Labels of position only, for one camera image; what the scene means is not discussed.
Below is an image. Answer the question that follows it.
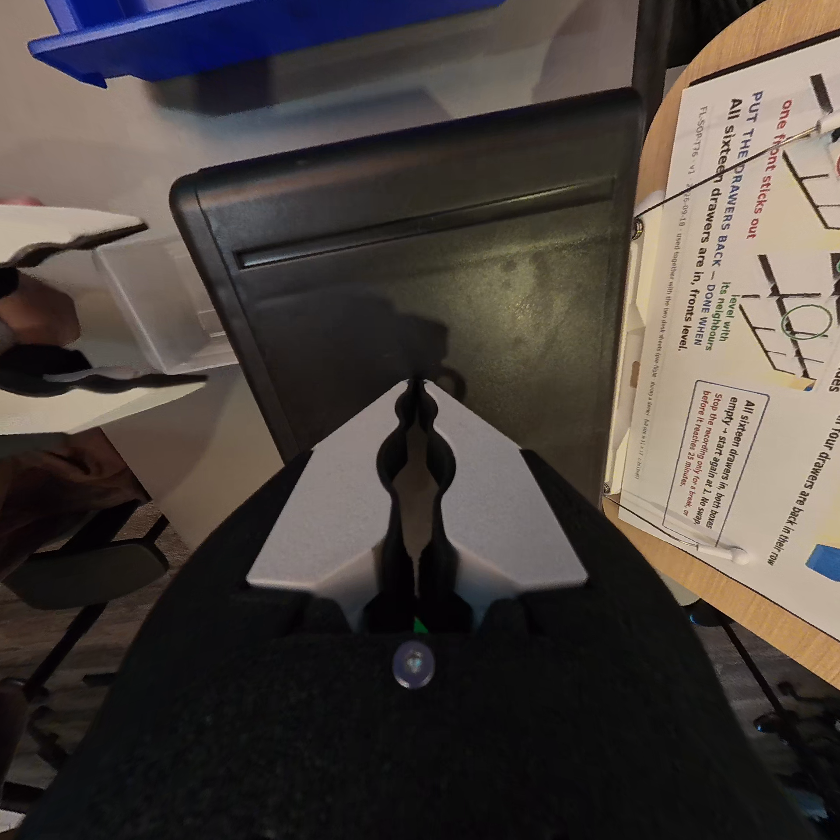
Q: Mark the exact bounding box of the round wooden table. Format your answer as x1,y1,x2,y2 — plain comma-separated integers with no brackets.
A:
602,0,840,690

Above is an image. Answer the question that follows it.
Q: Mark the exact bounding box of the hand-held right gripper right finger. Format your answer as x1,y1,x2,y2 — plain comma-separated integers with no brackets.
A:
416,379,588,632

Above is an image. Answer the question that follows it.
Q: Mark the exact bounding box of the printed instruction sheet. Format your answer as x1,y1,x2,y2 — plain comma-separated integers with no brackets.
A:
617,29,840,632

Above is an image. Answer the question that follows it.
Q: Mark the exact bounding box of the clear plastic drawer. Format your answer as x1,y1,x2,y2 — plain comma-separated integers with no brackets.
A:
92,233,238,375

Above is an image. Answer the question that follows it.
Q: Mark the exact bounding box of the person's left hand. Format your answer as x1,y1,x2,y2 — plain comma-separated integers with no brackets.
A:
0,269,81,355

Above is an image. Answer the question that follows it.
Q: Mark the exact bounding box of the black table stand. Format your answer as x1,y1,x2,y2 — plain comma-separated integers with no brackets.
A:
689,600,840,821

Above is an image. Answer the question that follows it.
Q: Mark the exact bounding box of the thin black cable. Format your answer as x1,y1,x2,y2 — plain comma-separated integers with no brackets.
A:
633,125,824,221

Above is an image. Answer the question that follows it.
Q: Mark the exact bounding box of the black chair base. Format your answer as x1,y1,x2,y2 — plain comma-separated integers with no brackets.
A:
0,502,172,808

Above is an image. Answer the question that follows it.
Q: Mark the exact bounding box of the black pole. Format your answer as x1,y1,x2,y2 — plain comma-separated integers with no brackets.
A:
631,0,686,132

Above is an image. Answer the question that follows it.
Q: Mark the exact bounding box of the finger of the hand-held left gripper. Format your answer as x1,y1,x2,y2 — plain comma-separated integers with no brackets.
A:
0,369,207,437
0,205,148,269

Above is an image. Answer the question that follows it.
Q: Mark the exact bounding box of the black drawer cabinet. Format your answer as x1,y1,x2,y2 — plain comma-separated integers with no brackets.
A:
169,88,647,487

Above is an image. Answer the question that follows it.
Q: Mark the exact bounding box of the blue plastic bin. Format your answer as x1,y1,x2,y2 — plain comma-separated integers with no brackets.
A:
28,0,506,89

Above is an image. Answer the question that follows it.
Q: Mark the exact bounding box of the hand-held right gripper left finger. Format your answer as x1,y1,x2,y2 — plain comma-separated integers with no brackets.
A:
246,379,417,632

